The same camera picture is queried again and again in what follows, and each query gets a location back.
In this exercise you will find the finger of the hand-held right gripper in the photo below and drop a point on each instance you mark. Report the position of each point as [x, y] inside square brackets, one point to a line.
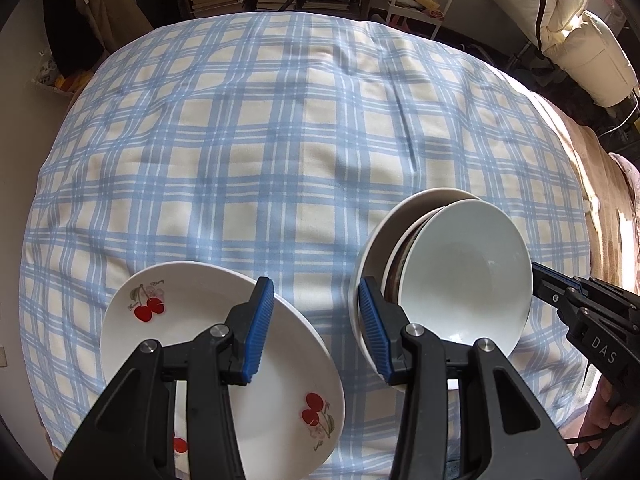
[560, 276]
[552, 294]

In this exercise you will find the large cherry print plate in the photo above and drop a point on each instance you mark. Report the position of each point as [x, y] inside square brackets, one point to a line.
[200, 320]

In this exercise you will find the person's right hand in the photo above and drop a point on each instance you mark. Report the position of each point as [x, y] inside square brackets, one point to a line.
[602, 415]

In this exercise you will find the beige trousers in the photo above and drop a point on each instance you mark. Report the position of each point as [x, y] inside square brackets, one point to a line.
[115, 5]

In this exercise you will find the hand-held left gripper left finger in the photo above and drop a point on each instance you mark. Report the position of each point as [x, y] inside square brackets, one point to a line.
[257, 330]

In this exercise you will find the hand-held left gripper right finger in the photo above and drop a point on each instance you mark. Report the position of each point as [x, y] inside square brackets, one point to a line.
[375, 330]

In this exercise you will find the white bowl with cat print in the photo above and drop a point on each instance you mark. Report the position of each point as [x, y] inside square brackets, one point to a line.
[372, 255]

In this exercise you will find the red bowl printed inside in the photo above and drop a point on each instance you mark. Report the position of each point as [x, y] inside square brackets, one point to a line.
[397, 265]

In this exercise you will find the red bowl plain white inside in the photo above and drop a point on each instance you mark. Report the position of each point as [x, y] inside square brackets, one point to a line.
[465, 270]

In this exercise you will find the blue plaid blanket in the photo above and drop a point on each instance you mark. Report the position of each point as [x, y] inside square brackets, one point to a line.
[250, 160]

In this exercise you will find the pink pillow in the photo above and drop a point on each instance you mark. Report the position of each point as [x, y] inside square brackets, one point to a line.
[630, 175]

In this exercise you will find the dark coat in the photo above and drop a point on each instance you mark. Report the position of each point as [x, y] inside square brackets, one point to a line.
[65, 30]

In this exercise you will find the beige fleece blanket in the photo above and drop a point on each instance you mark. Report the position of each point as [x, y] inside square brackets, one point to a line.
[590, 160]

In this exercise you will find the medium cherry print plate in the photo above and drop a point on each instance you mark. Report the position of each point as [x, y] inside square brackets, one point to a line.
[335, 377]

